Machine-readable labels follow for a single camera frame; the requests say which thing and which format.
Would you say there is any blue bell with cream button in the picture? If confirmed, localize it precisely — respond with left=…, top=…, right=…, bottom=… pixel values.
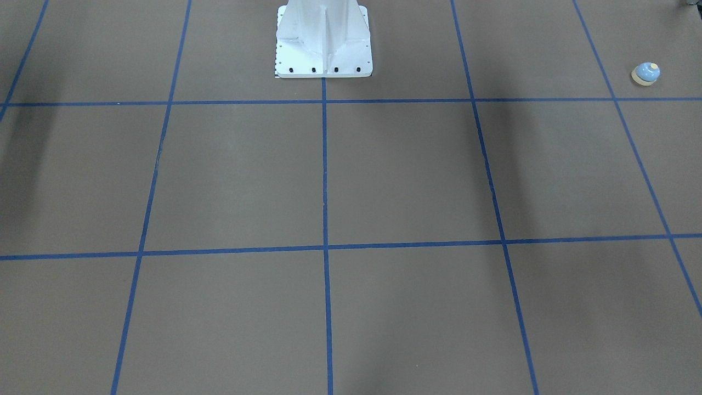
left=630, top=62, right=660, bottom=87

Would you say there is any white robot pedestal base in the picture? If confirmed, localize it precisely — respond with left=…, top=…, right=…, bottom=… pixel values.
left=274, top=1, right=373, bottom=78

